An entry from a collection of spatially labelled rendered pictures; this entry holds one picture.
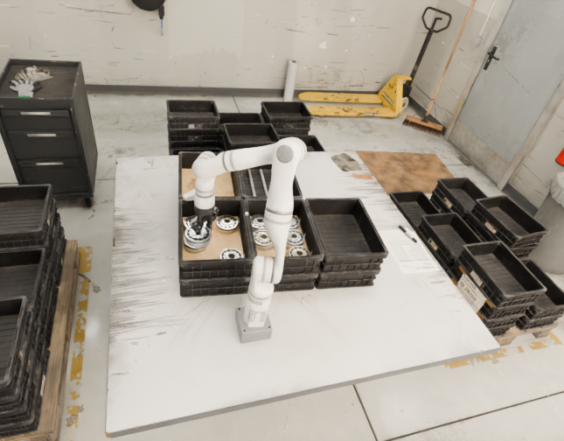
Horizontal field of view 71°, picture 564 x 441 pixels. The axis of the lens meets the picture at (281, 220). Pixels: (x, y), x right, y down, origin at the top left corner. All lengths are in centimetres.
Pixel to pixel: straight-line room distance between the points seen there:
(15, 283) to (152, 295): 85
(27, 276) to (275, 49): 368
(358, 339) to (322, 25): 403
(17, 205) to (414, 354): 223
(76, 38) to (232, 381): 401
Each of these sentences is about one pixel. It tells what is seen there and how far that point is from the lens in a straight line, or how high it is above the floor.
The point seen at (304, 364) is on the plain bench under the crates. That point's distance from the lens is 163.
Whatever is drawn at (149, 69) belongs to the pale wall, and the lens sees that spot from 492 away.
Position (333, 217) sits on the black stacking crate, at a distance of 205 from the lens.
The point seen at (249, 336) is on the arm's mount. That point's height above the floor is 74.
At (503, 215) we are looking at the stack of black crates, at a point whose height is 50.
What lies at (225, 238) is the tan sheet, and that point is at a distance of 182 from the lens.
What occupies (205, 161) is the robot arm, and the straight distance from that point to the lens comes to 136.
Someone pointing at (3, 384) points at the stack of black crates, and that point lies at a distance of 184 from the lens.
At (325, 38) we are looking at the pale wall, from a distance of 520.
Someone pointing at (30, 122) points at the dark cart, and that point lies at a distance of 298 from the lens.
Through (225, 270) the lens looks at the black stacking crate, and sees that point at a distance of 163.
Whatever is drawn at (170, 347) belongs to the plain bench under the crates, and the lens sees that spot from 163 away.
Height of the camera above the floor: 210
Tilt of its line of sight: 41 degrees down
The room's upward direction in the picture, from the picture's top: 11 degrees clockwise
